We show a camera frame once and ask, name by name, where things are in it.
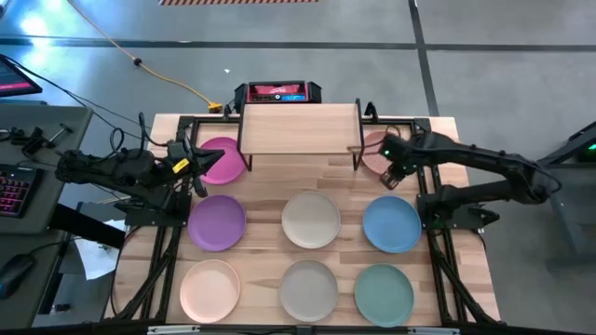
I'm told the black aluminium table frame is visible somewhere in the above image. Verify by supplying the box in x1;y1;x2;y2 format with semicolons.
100;114;502;327

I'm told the magenta plate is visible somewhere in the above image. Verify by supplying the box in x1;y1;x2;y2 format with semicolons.
198;136;247;186

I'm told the green plate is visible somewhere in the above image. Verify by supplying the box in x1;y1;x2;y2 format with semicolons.
354;263;415;328

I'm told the peach plate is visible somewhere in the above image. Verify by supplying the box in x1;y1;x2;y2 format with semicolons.
179;259;241;324

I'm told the yellow extension cable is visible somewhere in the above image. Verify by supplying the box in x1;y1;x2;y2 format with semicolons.
67;0;224;114

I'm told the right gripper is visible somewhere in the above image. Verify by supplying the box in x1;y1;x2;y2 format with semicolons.
379;133;423;191

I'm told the red and black power station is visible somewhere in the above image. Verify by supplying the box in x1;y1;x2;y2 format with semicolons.
233;80;323;106

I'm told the black bar beside desk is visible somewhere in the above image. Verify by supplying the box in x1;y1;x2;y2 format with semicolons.
48;203;127;250

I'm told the beige plate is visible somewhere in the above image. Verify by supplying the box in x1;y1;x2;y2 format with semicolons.
280;191;342;250

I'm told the black stand with green lights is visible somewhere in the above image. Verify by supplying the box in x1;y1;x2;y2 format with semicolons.
511;120;596;271

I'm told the black clamp tool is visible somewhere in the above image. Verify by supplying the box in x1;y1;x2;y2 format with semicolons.
0;123;75;157

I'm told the blue plate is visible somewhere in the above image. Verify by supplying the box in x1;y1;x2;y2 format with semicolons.
362;194;423;255

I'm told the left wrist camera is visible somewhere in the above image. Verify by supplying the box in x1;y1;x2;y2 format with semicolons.
166;141;188;162

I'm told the grey side desk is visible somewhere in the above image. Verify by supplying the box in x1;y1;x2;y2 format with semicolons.
0;100;94;329

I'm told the salmon speckled plate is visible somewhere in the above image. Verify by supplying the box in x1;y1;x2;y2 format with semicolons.
361;129;397;174

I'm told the wooden shelf with black legs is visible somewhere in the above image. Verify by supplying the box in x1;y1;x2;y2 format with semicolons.
236;97;366;172

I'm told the grey plate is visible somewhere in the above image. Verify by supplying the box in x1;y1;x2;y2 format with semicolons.
278;259;340;323

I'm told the purple plate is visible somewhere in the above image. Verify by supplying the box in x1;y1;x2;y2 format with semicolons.
187;194;247;253

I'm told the keyboard with red backlight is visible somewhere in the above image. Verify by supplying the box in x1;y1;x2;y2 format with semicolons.
0;163;43;219

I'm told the black computer mouse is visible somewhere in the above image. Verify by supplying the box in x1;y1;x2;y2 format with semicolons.
0;253;36;299

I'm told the white paper sheet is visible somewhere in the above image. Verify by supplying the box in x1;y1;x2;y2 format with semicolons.
74;218;127;280

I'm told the silver metal bracket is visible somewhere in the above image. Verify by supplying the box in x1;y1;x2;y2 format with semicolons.
146;325;201;335
406;327;461;335

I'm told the desk monitor with pink screen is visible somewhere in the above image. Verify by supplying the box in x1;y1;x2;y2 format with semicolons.
0;54;43;99

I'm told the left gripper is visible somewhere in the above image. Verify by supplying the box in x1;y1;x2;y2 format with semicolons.
160;146;226;185

